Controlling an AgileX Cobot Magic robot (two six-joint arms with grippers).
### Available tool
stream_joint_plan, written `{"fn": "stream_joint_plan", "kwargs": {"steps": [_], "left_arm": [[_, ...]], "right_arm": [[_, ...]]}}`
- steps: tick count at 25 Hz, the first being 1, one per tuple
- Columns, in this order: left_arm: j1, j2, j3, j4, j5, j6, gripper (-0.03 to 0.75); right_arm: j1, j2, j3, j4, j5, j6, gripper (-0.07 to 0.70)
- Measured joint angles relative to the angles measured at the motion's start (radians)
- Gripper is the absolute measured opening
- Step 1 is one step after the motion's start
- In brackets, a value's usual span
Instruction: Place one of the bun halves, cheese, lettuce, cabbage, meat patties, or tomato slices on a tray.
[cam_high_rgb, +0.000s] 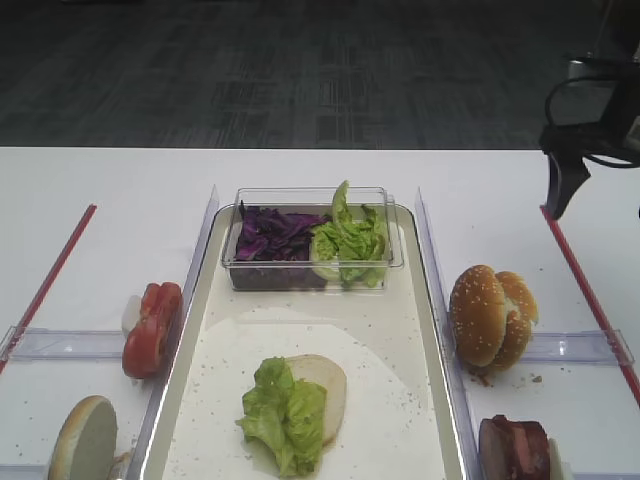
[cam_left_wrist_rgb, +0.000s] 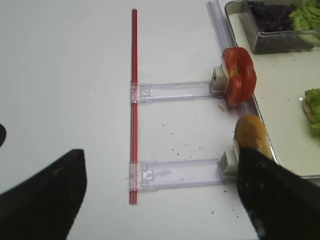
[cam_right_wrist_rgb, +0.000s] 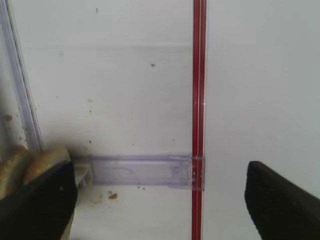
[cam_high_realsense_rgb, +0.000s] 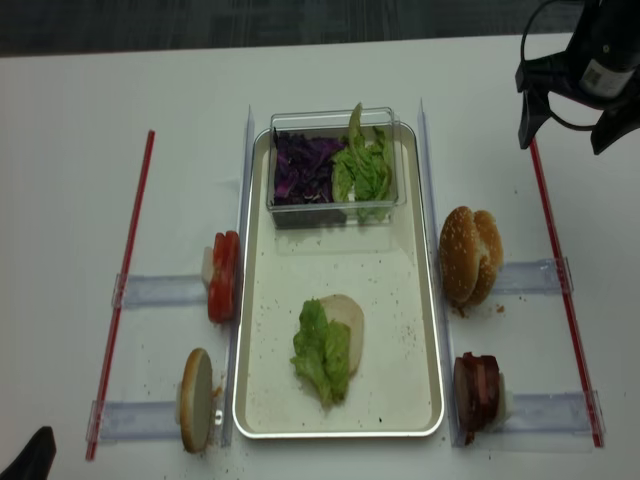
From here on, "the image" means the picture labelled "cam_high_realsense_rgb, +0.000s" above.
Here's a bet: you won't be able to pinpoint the black cable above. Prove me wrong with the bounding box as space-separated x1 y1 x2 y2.
519 0 606 132

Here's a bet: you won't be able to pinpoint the clear plastic salad box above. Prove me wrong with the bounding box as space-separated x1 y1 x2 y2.
266 106 406 229

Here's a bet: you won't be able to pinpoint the dark meat patties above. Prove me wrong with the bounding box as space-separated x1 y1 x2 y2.
454 352 503 433

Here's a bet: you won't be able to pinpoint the upright bun half left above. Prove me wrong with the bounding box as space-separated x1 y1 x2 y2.
179 348 212 453

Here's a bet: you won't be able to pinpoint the cream metal tray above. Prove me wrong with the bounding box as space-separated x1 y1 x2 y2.
233 125 444 439

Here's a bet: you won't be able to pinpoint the right clear vertical rail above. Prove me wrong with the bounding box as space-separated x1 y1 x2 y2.
417 99 464 448

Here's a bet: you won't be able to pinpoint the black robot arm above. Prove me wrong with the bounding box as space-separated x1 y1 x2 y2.
515 0 639 155

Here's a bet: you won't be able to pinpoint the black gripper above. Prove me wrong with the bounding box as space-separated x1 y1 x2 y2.
516 29 640 155

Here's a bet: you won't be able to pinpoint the black object bottom left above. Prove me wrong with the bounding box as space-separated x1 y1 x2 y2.
0 426 57 480

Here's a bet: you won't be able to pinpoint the upper left clear holder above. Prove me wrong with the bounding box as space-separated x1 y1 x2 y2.
111 274 207 309

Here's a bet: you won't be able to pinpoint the sesame bun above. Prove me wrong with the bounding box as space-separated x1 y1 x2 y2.
468 210 504 305
439 206 480 304

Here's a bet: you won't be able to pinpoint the left red strip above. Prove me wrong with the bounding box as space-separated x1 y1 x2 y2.
85 130 156 462

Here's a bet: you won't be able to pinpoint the left clear vertical rail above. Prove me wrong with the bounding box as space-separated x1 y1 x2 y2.
220 107 255 448

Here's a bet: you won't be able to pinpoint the upper right clear holder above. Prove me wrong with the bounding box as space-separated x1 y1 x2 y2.
492 257 573 295

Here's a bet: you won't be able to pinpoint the clear vertical rail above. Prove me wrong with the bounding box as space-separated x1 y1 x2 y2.
417 99 464 448
220 107 255 448

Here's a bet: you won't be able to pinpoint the bun base on tray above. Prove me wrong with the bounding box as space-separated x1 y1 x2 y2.
319 294 365 376

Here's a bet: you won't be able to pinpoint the shredded purple cabbage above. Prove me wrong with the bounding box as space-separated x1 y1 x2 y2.
273 130 346 206

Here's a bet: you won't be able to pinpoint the red strip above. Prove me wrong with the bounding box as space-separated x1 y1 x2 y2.
85 130 156 462
529 139 605 449

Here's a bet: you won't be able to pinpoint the white stopper by tomato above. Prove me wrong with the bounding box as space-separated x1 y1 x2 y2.
201 246 215 289

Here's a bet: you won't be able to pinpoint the lower left clear holder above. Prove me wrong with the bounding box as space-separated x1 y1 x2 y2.
86 401 181 443

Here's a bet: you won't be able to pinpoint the red tomato slices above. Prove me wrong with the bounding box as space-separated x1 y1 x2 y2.
207 230 240 324

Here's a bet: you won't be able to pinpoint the sesame bun front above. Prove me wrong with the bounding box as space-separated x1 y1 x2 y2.
439 206 480 304

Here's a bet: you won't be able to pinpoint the green lettuce leaf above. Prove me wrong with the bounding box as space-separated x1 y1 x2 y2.
290 299 351 408

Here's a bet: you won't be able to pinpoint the sesame bun rear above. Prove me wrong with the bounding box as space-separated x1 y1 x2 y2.
468 210 504 305

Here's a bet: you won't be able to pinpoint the white stopper by patties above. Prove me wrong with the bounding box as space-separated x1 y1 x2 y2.
489 373 514 431

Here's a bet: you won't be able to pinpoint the green lettuce in box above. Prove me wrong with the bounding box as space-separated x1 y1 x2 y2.
331 102 393 203

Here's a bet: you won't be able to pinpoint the right red strip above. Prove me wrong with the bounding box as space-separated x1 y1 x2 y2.
529 139 605 449

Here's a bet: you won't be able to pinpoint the clear holder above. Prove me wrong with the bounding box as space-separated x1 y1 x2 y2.
86 401 181 443
492 257 573 295
497 391 606 435
111 274 207 309

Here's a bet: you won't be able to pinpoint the lower right clear holder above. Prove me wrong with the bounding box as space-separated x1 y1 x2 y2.
497 391 606 435

